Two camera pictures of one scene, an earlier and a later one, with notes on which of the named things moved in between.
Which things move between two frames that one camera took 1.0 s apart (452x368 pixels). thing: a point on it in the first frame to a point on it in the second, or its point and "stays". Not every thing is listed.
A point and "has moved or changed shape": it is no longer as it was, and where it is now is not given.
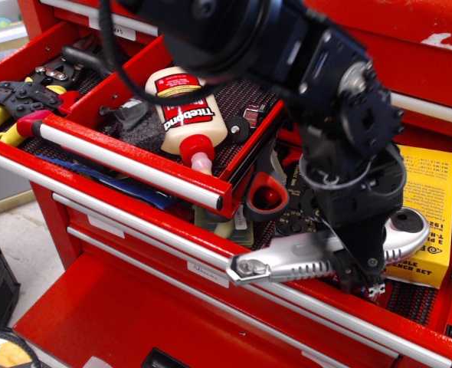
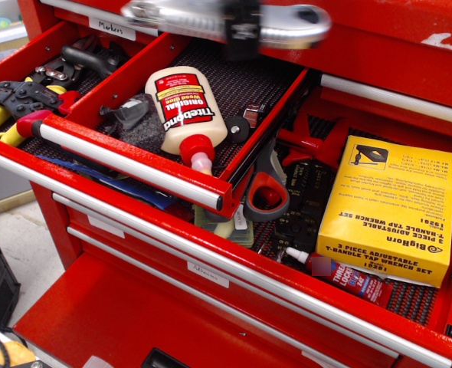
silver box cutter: (409, 233) has moved or changed shape
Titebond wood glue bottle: (188, 128) stays
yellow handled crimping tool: (7, 99) stays
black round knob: (237, 129) stays
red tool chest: (150, 203) stays
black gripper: (355, 215) to (243, 25)
